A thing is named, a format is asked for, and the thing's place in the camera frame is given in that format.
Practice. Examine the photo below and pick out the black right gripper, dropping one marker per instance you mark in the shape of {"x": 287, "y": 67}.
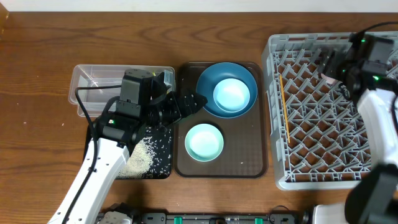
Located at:
{"x": 330, "y": 61}

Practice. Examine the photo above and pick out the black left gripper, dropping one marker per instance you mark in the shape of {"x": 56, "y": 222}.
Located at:
{"x": 190, "y": 109}

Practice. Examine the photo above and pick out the pink cup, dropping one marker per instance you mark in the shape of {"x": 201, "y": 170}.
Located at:
{"x": 329, "y": 80}

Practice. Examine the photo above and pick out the light blue bowl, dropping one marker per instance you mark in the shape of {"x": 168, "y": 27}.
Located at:
{"x": 231, "y": 95}

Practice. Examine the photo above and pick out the green bowl with rice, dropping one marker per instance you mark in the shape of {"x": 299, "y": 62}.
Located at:
{"x": 204, "y": 142}

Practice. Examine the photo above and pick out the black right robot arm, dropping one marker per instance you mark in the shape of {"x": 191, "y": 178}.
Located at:
{"x": 372, "y": 199}

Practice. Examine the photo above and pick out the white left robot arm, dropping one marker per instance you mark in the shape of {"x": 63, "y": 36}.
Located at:
{"x": 86, "y": 195}

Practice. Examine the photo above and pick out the grey plastic dishwasher rack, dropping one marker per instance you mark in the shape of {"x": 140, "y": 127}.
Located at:
{"x": 328, "y": 146}

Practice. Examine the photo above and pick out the dark blue plate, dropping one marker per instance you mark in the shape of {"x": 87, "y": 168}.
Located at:
{"x": 218, "y": 72}

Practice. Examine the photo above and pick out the black tray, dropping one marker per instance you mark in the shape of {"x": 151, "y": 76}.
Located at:
{"x": 109, "y": 153}

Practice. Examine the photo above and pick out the wooden chopstick left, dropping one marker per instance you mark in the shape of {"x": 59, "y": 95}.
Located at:
{"x": 284, "y": 108}

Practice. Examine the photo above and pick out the brown serving tray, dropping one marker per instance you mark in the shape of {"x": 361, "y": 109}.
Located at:
{"x": 244, "y": 154}

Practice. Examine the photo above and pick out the white rice pile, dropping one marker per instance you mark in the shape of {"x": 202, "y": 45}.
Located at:
{"x": 151, "y": 157}

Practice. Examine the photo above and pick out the clear plastic bin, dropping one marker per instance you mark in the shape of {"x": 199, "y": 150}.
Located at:
{"x": 97, "y": 77}

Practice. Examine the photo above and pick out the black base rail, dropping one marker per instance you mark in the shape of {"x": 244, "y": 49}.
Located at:
{"x": 122, "y": 213}

